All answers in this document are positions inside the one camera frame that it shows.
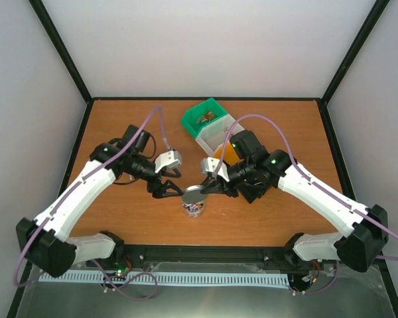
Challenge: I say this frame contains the yellow plastic bin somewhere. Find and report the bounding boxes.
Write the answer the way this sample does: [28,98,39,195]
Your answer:
[214,142,241,165]

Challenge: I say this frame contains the white round lid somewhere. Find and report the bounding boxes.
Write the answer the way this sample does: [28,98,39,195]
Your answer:
[182,185,208,205]

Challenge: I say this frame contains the clear plastic cup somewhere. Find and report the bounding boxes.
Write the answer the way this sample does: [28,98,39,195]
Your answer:
[182,200,205,218]

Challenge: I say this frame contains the white plastic bin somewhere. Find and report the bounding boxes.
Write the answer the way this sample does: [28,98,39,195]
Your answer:
[195,114,235,157]

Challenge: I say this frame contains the green plastic bin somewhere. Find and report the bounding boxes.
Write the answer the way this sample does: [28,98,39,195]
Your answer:
[180,98,228,138]

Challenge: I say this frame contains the black plastic bin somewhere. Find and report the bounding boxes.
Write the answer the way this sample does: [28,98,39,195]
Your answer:
[237,177,277,204]

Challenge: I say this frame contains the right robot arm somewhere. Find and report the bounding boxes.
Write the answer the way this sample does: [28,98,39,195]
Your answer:
[201,131,389,272]

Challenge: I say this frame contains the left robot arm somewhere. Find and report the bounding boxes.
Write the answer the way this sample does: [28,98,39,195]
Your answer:
[16,125,183,278]

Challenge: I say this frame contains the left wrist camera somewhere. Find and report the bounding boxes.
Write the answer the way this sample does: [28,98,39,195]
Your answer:
[155,150,182,173]

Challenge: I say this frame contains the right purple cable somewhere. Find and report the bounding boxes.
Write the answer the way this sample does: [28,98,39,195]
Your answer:
[215,114,398,295]

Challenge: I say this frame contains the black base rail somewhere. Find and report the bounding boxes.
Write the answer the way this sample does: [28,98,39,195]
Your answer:
[123,244,299,271]

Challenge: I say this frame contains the light blue cable duct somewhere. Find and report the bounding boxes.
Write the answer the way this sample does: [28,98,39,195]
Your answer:
[39,270,289,289]

